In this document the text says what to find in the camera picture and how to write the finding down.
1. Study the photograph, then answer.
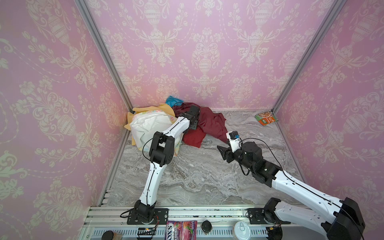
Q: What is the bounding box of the white cloth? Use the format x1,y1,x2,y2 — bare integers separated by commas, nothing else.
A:
128,110,177,152

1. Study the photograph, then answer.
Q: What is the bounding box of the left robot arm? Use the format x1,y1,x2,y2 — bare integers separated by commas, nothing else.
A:
128,105,200,224

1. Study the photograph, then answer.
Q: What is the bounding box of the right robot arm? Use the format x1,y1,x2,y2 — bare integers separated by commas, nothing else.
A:
217,139,366,240

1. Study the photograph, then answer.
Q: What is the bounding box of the red cloth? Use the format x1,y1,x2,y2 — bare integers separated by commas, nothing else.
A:
183,126,206,148

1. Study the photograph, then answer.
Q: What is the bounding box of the maroon cloth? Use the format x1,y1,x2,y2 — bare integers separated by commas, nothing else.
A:
172,103,228,143

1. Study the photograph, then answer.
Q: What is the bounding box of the teal cloth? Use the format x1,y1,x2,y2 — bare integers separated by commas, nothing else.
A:
166,96,184,108

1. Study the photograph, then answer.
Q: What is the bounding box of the yellow cloth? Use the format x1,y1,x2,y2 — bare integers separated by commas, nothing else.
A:
124,103,175,131

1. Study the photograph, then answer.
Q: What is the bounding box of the green orange snack packet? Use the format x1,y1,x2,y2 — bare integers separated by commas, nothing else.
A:
255,111,278,126

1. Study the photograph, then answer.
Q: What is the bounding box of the small black knob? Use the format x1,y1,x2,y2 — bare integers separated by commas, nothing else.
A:
201,220,213,235

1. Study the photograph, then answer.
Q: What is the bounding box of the white round lid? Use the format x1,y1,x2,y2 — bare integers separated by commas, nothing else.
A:
233,222,251,240

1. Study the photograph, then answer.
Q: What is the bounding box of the pink candy bag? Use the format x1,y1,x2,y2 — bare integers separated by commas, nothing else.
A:
165,221,198,240

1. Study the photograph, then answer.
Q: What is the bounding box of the brown jar black lid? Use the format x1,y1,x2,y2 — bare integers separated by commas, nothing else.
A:
102,230,123,240

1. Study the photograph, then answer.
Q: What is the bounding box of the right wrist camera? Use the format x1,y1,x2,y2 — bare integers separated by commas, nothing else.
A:
226,131,241,153

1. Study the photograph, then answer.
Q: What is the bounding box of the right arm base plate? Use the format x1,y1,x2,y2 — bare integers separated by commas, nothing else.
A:
246,208,291,225

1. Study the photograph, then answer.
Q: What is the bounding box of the aluminium front rail frame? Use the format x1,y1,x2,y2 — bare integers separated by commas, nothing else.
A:
79,205,328,240

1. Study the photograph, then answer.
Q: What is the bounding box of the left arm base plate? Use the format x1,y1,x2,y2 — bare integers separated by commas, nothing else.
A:
127,208,169,225

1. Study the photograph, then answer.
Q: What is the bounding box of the left aluminium corner post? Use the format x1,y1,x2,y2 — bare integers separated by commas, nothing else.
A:
75,0,133,112

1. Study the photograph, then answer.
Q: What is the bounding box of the aluminium corner post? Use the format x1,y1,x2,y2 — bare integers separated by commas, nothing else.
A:
272,0,347,115
75,0,133,112

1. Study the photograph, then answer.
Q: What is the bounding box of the right aluminium corner post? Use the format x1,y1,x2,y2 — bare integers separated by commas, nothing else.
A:
272,0,347,115

